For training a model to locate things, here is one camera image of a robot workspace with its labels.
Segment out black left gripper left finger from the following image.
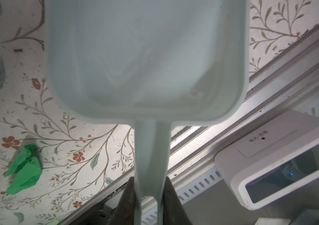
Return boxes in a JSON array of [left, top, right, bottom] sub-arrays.
[[108, 177, 135, 225]]

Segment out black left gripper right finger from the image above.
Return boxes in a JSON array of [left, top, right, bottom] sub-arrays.
[[163, 177, 192, 225]]

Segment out green paper scrap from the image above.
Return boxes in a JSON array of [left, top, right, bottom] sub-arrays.
[[4, 143, 42, 196]]

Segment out pale blue plastic dustpan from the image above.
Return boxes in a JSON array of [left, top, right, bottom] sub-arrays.
[[46, 1, 250, 225]]

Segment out white digital clock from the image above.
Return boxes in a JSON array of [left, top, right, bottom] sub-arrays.
[[214, 111, 319, 211]]

